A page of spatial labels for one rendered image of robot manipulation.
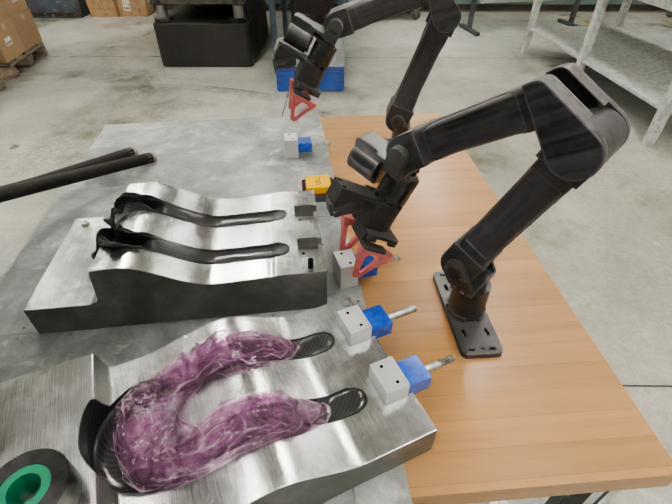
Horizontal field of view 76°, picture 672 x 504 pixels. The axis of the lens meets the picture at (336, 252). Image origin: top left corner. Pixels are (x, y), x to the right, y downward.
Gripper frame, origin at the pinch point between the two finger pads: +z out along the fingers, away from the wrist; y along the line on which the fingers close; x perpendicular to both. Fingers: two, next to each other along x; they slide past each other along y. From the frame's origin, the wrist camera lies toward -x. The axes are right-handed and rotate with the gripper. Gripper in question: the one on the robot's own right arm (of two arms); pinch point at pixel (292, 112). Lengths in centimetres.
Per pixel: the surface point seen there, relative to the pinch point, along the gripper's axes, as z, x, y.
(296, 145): 7.3, 4.5, 2.6
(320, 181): 5.2, 8.4, 22.6
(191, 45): 103, -35, -358
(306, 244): 5, 1, 51
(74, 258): 27, -35, 47
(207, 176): 22.7, -15.0, 9.6
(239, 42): 77, 5, -351
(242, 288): 11, -9, 60
